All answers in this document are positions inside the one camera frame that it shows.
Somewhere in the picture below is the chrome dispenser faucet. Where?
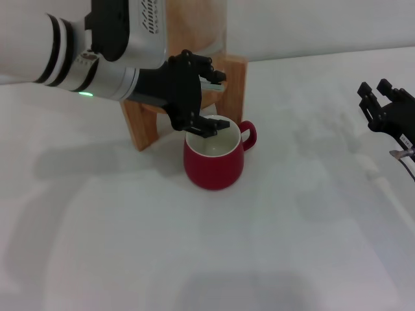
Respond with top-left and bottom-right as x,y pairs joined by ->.
200,80 -> 226,92

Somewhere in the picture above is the red ceramic cup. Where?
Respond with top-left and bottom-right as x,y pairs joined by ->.
183,115 -> 259,191

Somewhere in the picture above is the wooden dispenser stand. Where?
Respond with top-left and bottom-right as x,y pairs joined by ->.
121,53 -> 249,154

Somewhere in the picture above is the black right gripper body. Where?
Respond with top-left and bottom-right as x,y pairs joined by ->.
368,98 -> 415,146

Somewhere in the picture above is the thin black cable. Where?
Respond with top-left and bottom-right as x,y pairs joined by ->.
400,158 -> 415,182

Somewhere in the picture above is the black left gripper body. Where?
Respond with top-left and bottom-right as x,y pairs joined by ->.
129,60 -> 202,131

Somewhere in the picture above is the glass water dispenser jar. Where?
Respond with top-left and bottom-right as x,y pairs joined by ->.
167,0 -> 230,108

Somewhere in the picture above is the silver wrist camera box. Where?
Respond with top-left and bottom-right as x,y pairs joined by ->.
84,0 -> 169,62

